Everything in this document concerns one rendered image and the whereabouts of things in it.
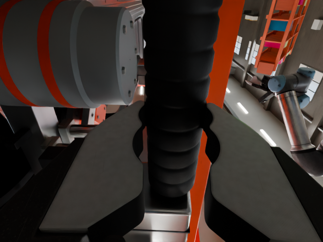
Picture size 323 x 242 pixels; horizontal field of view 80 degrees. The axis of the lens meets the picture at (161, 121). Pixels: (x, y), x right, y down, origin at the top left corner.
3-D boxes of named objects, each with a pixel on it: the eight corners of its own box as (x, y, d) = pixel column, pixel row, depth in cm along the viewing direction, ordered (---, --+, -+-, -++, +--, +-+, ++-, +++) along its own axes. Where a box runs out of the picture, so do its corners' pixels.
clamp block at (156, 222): (64, 208, 14) (80, 244, 17) (193, 213, 13) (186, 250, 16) (89, 157, 18) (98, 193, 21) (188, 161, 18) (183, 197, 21)
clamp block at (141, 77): (136, 64, 42) (138, 87, 45) (178, 65, 42) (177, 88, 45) (140, 57, 46) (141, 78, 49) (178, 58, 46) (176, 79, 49)
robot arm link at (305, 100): (314, 93, 95) (307, 109, 100) (295, 85, 104) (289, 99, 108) (302, 95, 93) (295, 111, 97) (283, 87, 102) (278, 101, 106)
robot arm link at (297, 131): (290, 180, 90) (261, 80, 97) (307, 175, 93) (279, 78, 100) (315, 183, 79) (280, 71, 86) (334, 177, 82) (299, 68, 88)
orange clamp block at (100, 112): (67, 119, 54) (81, 126, 62) (95, 120, 53) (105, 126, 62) (70, 95, 55) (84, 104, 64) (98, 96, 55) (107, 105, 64)
